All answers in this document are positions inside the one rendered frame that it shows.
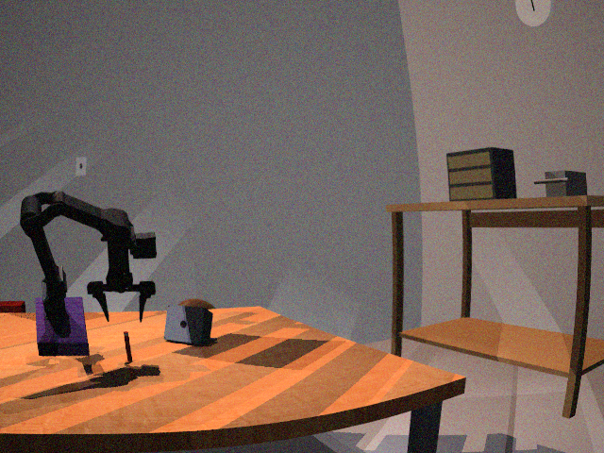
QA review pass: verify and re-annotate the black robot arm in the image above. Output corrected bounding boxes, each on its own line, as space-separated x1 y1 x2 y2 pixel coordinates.
20 190 157 319

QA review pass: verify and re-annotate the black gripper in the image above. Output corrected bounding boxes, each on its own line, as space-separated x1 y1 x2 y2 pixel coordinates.
87 260 156 323

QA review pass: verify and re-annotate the dark red peg with grey band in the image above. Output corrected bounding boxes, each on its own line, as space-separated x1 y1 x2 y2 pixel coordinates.
124 331 133 362

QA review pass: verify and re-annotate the grey sloped panel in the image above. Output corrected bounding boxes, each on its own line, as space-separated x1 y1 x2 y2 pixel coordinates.
163 304 217 345

